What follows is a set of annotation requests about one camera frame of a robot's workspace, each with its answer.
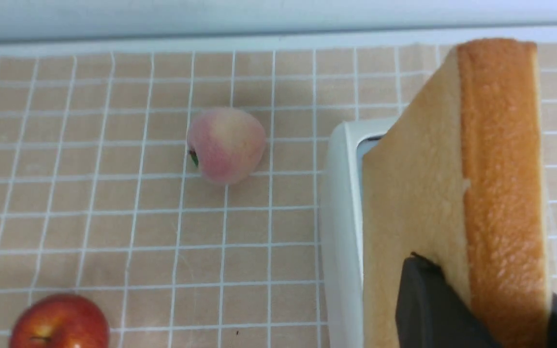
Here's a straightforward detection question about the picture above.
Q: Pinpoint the red apple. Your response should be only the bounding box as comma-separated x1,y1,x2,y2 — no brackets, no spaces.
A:
8,293,110,348

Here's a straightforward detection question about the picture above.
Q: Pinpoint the toast slice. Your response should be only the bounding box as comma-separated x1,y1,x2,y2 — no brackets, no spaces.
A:
362,38,552,348

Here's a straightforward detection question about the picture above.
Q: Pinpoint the white two-slot toaster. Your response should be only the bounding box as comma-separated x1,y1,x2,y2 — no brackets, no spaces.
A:
319,117,396,348

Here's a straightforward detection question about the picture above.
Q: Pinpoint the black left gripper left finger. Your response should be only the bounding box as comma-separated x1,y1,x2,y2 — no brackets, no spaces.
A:
395,253,501,348

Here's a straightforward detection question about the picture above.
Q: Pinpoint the checkered orange tablecloth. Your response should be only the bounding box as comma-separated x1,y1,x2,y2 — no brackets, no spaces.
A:
0,41,557,348

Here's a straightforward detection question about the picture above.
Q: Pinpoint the pink peach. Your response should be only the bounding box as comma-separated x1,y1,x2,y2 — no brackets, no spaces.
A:
187,107,266,185

